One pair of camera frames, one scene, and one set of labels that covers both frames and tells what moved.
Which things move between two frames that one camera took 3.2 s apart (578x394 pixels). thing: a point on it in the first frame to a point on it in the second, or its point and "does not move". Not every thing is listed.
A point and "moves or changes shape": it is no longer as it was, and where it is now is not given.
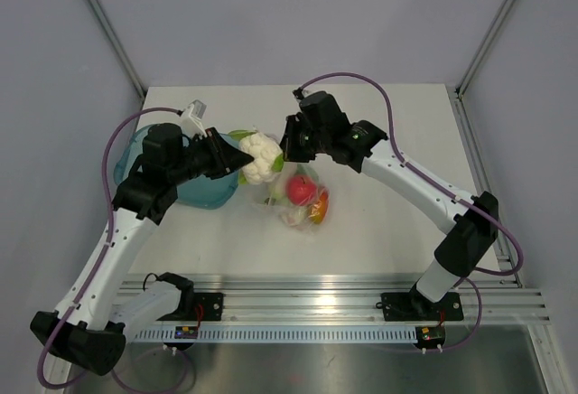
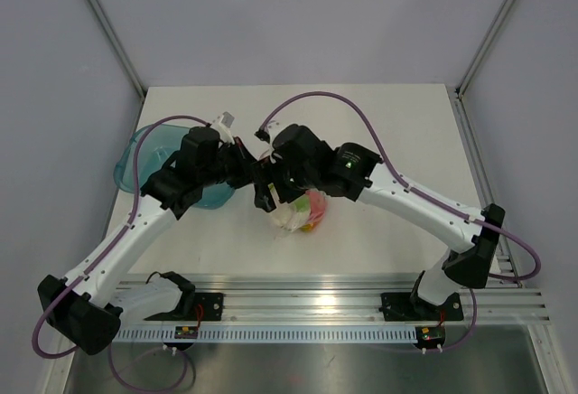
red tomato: (301, 190) moves or changes shape
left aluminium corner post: (108, 28) does not move
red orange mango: (320, 209) to (308, 228)
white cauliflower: (266, 153) moves or changes shape
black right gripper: (290, 151) to (284, 193)
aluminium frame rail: (357, 300) does not move
